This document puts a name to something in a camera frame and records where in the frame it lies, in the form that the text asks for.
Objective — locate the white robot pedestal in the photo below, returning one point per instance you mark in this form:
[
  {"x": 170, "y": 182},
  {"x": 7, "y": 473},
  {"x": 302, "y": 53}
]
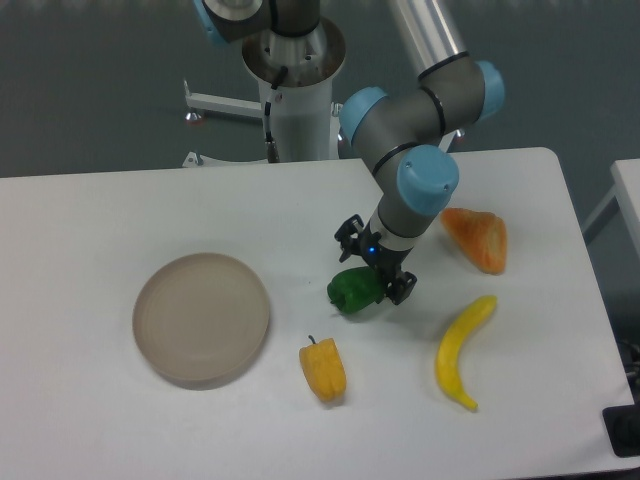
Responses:
[{"x": 295, "y": 106}]

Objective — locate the black clamp at table edge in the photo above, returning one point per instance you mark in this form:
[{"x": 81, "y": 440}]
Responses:
[{"x": 622, "y": 426}]

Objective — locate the beige round plate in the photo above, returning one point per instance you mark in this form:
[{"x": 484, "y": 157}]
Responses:
[{"x": 200, "y": 320}]

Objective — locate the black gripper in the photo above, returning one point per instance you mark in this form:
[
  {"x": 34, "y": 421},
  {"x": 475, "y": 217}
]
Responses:
[{"x": 382, "y": 254}]

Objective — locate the yellow banana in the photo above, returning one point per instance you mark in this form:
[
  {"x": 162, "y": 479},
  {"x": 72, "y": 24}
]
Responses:
[{"x": 446, "y": 363}]

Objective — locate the yellow bell pepper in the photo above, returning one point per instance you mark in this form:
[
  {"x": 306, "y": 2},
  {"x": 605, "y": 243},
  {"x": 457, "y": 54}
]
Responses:
[{"x": 323, "y": 369}]

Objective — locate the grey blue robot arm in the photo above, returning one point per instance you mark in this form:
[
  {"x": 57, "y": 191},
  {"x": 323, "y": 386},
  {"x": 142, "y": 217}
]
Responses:
[{"x": 397, "y": 138}]

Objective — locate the white side table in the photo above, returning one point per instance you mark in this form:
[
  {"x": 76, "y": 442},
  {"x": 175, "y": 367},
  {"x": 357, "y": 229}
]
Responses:
[{"x": 622, "y": 197}]

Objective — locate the green bell pepper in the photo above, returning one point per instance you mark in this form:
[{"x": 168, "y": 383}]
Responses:
[{"x": 352, "y": 290}]

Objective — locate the orange pepper piece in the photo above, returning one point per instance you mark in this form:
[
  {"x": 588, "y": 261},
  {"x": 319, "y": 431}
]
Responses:
[{"x": 481, "y": 236}]

